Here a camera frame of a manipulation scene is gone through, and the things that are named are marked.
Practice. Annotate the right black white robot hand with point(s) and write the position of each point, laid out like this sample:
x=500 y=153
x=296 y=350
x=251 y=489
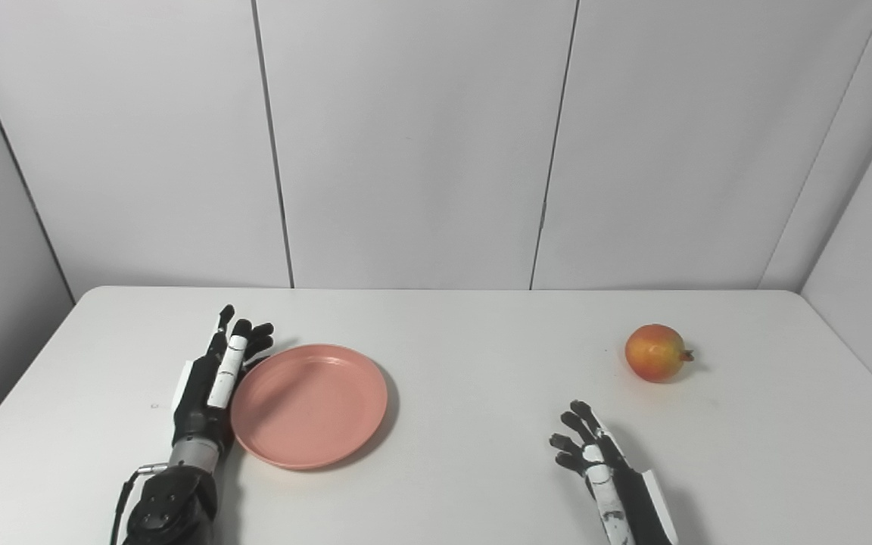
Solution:
x=618 y=492

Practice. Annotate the pink round plate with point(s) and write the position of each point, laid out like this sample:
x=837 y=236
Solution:
x=309 y=405

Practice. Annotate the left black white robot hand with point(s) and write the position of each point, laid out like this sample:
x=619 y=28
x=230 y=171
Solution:
x=205 y=393

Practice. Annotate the red yellow pomegranate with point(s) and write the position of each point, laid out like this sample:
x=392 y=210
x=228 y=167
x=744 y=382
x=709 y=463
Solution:
x=655 y=353

